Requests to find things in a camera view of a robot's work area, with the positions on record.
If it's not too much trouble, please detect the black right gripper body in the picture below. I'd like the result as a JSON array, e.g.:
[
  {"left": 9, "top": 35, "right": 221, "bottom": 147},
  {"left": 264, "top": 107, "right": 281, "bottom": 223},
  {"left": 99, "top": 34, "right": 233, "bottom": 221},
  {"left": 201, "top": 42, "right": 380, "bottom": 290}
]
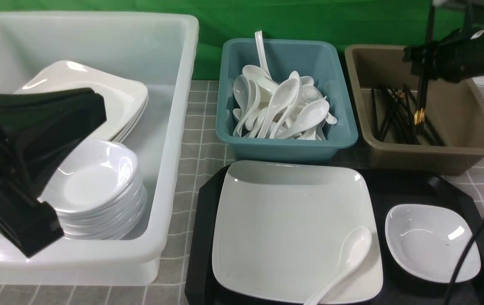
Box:
[{"left": 403, "top": 29, "right": 484, "bottom": 83}]

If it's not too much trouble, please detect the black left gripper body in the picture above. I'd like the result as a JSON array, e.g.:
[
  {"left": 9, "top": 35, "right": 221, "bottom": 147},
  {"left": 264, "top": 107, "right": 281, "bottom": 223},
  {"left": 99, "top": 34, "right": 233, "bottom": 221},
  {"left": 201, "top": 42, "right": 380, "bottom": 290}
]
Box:
[{"left": 0, "top": 88, "right": 106, "bottom": 258}]

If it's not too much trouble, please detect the black chopstick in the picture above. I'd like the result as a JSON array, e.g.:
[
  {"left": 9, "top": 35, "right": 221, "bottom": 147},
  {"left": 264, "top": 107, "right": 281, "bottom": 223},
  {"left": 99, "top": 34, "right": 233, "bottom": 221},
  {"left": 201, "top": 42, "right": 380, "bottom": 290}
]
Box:
[
  {"left": 414, "top": 1, "right": 435, "bottom": 133},
  {"left": 414, "top": 76, "right": 429, "bottom": 130}
]

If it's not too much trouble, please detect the small white dish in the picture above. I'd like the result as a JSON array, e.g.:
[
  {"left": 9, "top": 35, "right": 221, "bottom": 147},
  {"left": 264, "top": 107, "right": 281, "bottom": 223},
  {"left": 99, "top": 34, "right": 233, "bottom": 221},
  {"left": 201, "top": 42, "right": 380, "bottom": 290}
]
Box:
[{"left": 384, "top": 203, "right": 472, "bottom": 284}]

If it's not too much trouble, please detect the white spoon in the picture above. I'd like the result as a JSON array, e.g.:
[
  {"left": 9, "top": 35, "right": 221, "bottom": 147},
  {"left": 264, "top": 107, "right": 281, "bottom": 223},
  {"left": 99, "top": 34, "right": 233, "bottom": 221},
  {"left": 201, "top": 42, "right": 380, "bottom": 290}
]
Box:
[
  {"left": 257, "top": 78, "right": 300, "bottom": 138},
  {"left": 233, "top": 75, "right": 250, "bottom": 137},
  {"left": 304, "top": 226, "right": 372, "bottom": 305},
  {"left": 276, "top": 99, "right": 329, "bottom": 139},
  {"left": 254, "top": 30, "right": 271, "bottom": 79}
]

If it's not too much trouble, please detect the large white square plate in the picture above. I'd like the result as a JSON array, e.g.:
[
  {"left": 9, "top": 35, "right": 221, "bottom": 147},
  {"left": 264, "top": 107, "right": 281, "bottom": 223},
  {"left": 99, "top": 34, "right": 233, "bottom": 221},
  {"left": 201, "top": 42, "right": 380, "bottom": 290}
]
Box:
[{"left": 212, "top": 161, "right": 384, "bottom": 305}]

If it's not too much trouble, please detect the brown plastic bin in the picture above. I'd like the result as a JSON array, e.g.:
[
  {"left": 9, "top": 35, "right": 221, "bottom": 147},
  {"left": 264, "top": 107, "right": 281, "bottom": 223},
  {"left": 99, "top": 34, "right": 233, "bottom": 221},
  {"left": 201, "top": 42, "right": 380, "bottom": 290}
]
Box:
[{"left": 345, "top": 44, "right": 484, "bottom": 175}]

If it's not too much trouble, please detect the pile of black chopsticks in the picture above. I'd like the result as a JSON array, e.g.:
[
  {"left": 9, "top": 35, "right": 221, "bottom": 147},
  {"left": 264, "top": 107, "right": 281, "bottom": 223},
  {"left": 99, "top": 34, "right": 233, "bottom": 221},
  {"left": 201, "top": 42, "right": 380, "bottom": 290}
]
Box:
[{"left": 370, "top": 83, "right": 445, "bottom": 147}]

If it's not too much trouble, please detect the stack of white bowls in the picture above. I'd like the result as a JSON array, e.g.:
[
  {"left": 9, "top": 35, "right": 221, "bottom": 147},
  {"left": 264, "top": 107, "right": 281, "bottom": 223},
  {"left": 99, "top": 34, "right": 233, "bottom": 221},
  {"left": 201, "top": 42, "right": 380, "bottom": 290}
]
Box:
[{"left": 39, "top": 138, "right": 148, "bottom": 241}]

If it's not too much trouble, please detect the stack of white square plates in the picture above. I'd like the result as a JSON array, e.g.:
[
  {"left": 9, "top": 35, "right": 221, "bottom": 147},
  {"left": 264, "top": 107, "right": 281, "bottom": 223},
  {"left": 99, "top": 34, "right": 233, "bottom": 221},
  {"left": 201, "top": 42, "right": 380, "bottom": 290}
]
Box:
[{"left": 15, "top": 61, "right": 149, "bottom": 142}]

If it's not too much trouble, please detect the green backdrop cloth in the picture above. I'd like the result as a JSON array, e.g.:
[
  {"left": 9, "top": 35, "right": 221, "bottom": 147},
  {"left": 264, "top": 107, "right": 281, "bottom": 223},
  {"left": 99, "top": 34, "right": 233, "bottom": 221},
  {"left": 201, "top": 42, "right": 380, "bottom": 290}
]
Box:
[{"left": 0, "top": 0, "right": 430, "bottom": 80}]

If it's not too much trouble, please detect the grey checkered tablecloth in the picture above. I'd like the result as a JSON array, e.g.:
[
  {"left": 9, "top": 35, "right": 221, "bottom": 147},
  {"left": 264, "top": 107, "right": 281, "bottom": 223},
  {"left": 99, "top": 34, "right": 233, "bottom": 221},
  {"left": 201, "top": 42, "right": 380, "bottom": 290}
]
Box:
[{"left": 0, "top": 81, "right": 484, "bottom": 305}]

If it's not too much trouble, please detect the teal plastic bin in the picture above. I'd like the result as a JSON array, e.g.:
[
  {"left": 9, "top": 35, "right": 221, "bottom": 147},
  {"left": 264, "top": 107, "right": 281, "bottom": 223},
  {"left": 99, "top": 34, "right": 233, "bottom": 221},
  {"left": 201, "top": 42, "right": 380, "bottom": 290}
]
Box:
[{"left": 216, "top": 38, "right": 359, "bottom": 164}]

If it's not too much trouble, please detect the large white plastic tub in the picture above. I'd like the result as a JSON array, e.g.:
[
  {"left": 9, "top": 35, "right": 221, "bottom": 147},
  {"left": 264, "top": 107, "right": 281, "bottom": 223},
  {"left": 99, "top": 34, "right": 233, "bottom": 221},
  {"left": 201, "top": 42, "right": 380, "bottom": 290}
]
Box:
[{"left": 0, "top": 11, "right": 199, "bottom": 286}]

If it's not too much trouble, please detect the upright white spoon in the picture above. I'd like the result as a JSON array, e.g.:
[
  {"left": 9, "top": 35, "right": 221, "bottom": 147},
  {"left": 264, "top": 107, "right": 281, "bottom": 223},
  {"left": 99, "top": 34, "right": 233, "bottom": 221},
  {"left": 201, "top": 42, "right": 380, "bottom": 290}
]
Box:
[{"left": 254, "top": 30, "right": 271, "bottom": 79}]

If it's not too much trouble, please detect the black serving tray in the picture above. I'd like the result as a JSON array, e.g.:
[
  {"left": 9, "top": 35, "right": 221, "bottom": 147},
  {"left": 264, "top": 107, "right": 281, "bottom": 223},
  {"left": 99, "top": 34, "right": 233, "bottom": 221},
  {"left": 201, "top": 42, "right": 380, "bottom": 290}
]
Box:
[{"left": 185, "top": 166, "right": 484, "bottom": 305}]

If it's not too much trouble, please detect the black cable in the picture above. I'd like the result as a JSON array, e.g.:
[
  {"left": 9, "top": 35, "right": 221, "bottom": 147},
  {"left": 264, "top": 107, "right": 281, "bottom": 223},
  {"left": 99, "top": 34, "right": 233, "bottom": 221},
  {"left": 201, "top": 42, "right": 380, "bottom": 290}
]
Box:
[{"left": 443, "top": 178, "right": 484, "bottom": 305}]

